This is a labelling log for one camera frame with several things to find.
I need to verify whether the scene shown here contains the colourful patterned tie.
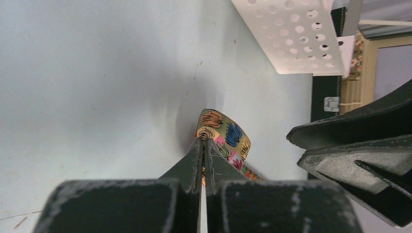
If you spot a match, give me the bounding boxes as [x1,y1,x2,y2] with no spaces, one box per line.
[195,109,263,181]

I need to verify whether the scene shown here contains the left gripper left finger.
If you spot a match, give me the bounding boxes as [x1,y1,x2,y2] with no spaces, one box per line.
[34,138,203,233]

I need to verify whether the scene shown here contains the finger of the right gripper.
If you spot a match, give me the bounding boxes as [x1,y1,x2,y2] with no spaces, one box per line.
[287,82,412,228]

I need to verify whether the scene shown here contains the black compartment tie box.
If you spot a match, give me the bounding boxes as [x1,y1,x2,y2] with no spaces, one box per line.
[307,6,412,181]

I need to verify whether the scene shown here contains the white perforated plastic basket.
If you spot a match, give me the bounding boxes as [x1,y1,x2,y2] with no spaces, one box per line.
[232,0,355,77]

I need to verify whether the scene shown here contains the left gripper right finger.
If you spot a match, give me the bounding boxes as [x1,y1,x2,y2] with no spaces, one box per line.
[204,138,362,233]

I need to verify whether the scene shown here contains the rolled tie far compartment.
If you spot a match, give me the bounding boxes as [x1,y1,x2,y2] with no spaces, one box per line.
[347,31,365,81]

